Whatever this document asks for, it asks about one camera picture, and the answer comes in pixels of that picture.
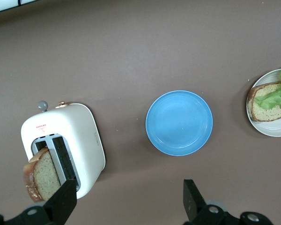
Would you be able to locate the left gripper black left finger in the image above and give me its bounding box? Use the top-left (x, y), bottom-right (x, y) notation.
top-left (7, 179), bottom-right (78, 225)

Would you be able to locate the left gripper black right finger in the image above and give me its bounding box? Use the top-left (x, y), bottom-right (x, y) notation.
top-left (183, 179), bottom-right (239, 225)

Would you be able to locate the dark crust bread slice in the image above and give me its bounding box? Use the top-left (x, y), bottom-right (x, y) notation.
top-left (22, 146), bottom-right (63, 203)

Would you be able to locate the light crust bread slice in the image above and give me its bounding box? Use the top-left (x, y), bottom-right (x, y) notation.
top-left (247, 81), bottom-right (281, 122)

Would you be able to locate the green lettuce leaf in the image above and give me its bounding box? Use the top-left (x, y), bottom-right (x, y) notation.
top-left (254, 63), bottom-right (281, 111)

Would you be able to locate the blue plate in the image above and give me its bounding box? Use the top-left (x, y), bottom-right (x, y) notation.
top-left (145, 90), bottom-right (214, 157)

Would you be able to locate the beige plate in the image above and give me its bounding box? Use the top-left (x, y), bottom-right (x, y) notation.
top-left (245, 68), bottom-right (281, 138)

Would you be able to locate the white toaster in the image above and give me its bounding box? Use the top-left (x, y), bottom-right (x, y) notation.
top-left (20, 100), bottom-right (106, 200)

